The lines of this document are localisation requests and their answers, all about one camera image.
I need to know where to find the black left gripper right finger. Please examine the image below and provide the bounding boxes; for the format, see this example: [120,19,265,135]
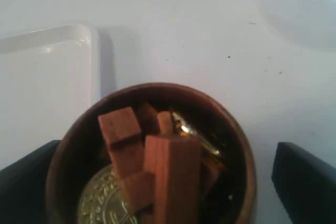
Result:
[271,142,335,223]

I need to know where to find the wooden block pieces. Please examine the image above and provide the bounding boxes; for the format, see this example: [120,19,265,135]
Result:
[98,103,225,223]

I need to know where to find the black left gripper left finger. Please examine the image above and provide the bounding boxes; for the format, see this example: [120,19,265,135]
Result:
[1,140,60,223]

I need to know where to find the brown wooden cup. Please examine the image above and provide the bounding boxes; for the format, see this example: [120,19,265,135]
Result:
[46,82,257,223]

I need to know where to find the white rectangular tray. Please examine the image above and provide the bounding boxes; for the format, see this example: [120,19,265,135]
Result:
[0,24,100,143]

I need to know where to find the gold foil piece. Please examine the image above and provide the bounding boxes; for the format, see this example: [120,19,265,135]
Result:
[171,110,224,165]

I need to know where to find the frosted plastic beaker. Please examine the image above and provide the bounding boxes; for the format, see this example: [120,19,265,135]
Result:
[260,0,335,52]

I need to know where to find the gold coin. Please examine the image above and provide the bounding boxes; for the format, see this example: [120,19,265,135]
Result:
[77,165,140,224]

